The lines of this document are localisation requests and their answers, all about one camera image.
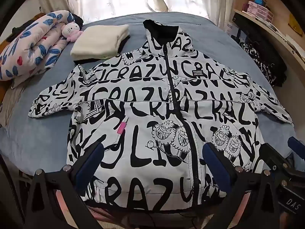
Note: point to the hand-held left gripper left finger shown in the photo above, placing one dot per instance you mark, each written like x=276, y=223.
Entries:
x=89, y=165

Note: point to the black fuzzy item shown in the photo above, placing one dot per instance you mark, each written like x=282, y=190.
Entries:
x=78, y=19

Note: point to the floral quilt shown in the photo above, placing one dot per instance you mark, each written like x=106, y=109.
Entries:
x=31, y=45

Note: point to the blue bed sheet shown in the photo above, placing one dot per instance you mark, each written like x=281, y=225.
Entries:
x=43, y=133

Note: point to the white cardboard box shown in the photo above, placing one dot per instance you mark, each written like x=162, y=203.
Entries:
x=231, y=28

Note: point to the pink cat plush toy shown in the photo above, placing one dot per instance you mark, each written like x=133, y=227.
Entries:
x=71, y=31

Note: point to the cream folded fleece garment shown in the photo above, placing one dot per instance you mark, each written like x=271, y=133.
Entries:
x=100, y=40

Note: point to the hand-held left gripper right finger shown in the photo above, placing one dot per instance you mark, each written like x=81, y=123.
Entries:
x=216, y=169

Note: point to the black and white printed jacket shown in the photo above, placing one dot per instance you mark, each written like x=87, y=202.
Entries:
x=152, y=105

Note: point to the stack of pink boxes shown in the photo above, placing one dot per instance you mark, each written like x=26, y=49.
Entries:
x=259, y=10

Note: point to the wooden shelf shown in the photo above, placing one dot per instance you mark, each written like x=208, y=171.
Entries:
x=286, y=28

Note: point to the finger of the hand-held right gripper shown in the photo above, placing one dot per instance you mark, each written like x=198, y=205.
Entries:
x=274, y=156
x=296, y=146

